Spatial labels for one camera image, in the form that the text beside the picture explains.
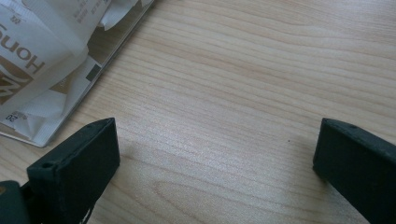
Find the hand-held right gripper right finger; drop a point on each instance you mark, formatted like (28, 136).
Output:
(358, 165)

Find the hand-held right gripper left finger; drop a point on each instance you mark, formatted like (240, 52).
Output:
(74, 168)

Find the white sachet ribbed edge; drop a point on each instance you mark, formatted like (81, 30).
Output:
(32, 116)

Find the flat white cardboard box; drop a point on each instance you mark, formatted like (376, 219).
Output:
(81, 85)

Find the white sachet large brown print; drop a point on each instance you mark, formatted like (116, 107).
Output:
(32, 46)

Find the white sachet small grey print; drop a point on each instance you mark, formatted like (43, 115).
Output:
(67, 17)

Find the plain white sachet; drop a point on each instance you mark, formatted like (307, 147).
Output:
(119, 13)

